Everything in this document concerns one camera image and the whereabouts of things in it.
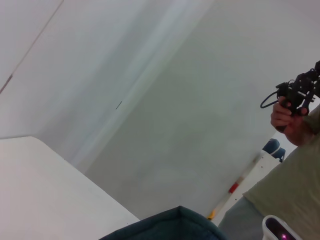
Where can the white board with holes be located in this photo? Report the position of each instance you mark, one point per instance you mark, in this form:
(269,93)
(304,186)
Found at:
(265,170)

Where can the white strip red yellow marks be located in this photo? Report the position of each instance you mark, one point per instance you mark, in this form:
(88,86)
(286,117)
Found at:
(233,188)

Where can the person hand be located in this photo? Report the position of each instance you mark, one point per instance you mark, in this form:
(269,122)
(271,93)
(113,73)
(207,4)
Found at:
(282,120)

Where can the black handheld teleoperation controller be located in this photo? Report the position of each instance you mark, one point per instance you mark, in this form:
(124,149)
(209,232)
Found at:
(303,85)

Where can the person forearm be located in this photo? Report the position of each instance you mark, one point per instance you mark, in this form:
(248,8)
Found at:
(301,136)

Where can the white device with pink light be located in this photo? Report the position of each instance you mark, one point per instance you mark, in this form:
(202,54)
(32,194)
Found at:
(277,230)

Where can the dark teal insulated lunch bag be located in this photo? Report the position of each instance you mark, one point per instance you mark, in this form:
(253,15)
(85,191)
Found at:
(175,227)

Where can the person in olive shirt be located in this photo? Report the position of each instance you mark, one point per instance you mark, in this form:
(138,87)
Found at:
(287,187)

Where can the blue rounded cover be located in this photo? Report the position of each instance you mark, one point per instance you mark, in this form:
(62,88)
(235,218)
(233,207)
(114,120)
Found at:
(272,147)

